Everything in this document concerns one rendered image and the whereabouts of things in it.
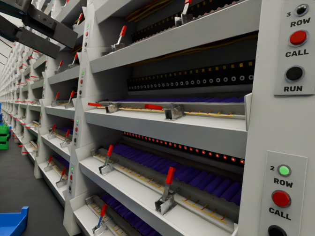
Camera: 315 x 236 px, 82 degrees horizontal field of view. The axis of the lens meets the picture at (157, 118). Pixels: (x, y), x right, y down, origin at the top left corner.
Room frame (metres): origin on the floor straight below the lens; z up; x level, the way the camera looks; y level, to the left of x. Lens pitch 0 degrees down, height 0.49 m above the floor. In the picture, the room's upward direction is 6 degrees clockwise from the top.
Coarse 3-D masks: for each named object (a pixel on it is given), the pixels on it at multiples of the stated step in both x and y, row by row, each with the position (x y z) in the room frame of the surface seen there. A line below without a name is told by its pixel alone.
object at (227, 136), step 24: (96, 96) 0.73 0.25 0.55; (120, 96) 0.80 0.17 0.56; (96, 120) 0.64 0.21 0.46; (120, 120) 0.51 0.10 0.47; (144, 120) 0.43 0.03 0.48; (168, 120) 0.38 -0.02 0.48; (192, 120) 0.35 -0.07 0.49; (216, 120) 0.33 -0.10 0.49; (240, 120) 0.30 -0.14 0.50; (192, 144) 0.34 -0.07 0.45; (216, 144) 0.30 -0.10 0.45; (240, 144) 0.27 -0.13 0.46
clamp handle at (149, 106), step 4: (148, 104) 0.33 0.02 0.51; (152, 104) 0.34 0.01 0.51; (172, 104) 0.37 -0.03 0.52; (148, 108) 0.33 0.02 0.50; (152, 108) 0.34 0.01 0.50; (156, 108) 0.34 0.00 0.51; (160, 108) 0.35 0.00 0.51; (164, 108) 0.36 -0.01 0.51; (168, 108) 0.37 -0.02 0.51; (172, 108) 0.38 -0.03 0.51
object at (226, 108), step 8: (104, 104) 0.68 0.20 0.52; (120, 104) 0.59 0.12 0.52; (128, 104) 0.56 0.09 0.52; (136, 104) 0.53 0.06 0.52; (144, 104) 0.50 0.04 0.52; (160, 104) 0.45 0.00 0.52; (168, 104) 0.43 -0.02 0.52; (184, 104) 0.40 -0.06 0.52; (192, 104) 0.38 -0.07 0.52; (200, 104) 0.37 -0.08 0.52; (208, 104) 0.35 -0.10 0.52; (216, 104) 0.34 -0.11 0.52; (224, 104) 0.33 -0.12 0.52; (232, 104) 0.32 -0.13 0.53; (240, 104) 0.31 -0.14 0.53; (200, 112) 0.37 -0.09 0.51; (208, 112) 0.34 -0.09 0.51; (216, 112) 0.35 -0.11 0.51; (224, 112) 0.33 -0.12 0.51; (232, 112) 0.32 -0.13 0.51; (240, 112) 0.31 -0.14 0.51
